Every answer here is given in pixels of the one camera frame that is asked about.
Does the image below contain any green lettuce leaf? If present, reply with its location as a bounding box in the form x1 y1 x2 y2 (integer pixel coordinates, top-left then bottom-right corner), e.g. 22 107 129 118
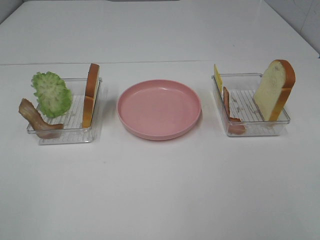
31 71 73 118

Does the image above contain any right clear plastic tray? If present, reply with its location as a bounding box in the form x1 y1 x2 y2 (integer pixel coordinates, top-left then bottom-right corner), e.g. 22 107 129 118
211 73 291 137

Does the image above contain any clear plastic tray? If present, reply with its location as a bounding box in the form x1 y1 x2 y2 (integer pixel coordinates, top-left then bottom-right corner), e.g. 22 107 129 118
26 77 102 145
211 73 291 137

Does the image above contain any bacon strip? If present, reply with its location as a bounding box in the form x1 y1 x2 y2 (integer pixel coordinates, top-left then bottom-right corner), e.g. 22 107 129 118
18 98 64 139
223 86 246 135

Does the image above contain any yellow cheese slice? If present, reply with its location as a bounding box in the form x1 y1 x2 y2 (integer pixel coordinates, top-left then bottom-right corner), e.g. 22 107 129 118
213 64 223 95

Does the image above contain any pink round plate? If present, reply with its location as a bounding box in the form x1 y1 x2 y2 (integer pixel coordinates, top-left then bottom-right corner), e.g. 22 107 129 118
117 79 202 141

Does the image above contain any left clear plastic tray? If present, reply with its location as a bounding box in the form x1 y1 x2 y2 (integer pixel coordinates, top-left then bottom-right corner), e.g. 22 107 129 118
26 77 102 145

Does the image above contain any bread slice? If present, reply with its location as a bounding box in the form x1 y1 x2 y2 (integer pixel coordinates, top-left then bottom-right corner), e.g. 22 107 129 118
82 63 100 128
253 59 296 122

